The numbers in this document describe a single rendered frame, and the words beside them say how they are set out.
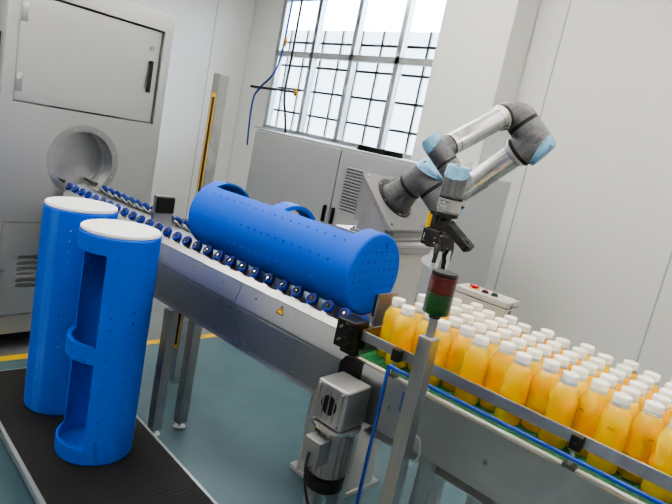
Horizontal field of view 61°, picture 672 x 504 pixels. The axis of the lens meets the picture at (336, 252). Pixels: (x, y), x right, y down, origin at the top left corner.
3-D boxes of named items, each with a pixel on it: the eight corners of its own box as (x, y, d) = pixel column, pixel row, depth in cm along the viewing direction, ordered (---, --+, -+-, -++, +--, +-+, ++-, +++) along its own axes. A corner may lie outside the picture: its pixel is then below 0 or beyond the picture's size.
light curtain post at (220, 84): (176, 376, 330) (223, 74, 297) (182, 381, 326) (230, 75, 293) (166, 378, 326) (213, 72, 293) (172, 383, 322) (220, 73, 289)
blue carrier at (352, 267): (237, 244, 259) (246, 182, 253) (391, 310, 204) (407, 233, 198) (183, 246, 238) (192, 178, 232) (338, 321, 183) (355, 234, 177)
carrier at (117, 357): (94, 419, 244) (36, 447, 218) (120, 219, 227) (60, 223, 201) (147, 444, 234) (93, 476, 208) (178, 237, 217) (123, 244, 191)
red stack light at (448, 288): (436, 287, 138) (439, 271, 137) (459, 295, 134) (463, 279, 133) (421, 288, 133) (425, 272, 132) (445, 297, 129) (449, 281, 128)
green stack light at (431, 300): (431, 306, 139) (436, 287, 138) (454, 315, 135) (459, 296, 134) (416, 309, 134) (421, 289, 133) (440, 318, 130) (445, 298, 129)
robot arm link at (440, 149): (525, 84, 206) (429, 132, 185) (542, 109, 205) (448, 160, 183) (506, 101, 216) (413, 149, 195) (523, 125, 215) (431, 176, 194)
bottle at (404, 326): (399, 371, 164) (412, 317, 161) (380, 362, 168) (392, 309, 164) (410, 366, 170) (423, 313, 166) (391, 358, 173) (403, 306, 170)
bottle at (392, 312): (381, 359, 171) (393, 306, 167) (371, 350, 177) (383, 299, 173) (400, 360, 173) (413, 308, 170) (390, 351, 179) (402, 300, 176)
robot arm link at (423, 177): (410, 171, 240) (434, 151, 233) (428, 197, 239) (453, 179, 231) (397, 174, 230) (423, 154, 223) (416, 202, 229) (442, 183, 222)
